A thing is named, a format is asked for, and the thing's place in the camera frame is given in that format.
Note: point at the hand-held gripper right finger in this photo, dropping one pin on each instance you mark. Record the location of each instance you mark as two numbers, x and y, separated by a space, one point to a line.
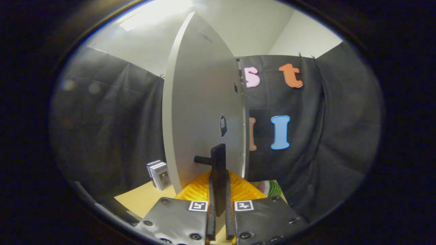
230 221

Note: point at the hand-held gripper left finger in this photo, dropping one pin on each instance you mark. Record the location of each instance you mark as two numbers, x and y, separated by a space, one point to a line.
211 221

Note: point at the grey shoe cabinet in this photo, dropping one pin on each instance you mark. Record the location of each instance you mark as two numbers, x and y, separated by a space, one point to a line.
246 143

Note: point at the white shoe cabinet door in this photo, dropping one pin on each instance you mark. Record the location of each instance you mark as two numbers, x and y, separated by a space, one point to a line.
197 102

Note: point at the toy watermelon slice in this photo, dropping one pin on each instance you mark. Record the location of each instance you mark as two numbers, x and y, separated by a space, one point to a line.
272 189

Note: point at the book with portrait cover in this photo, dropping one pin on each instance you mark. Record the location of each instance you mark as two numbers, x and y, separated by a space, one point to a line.
162 177

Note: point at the blue spine book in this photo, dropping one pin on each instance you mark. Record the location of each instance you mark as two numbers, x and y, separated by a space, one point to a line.
150 170

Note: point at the black backdrop cloth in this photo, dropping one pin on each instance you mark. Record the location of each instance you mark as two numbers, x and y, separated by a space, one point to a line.
112 119

